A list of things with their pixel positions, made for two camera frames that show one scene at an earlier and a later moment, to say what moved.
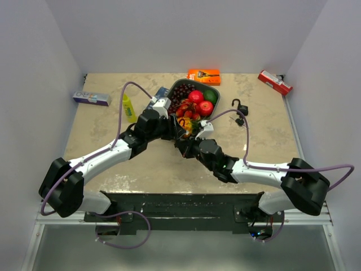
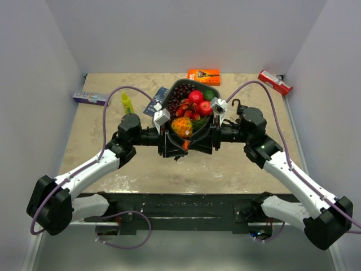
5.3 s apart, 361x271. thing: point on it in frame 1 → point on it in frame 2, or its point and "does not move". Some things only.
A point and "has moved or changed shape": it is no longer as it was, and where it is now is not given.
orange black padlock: x=185 y=123 has moved or changed shape
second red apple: x=196 y=96 does not move
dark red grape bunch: x=180 y=92 does not move
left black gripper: x=174 y=131 → x=168 y=147
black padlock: x=243 y=109 does not move
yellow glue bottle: x=129 y=109 does not move
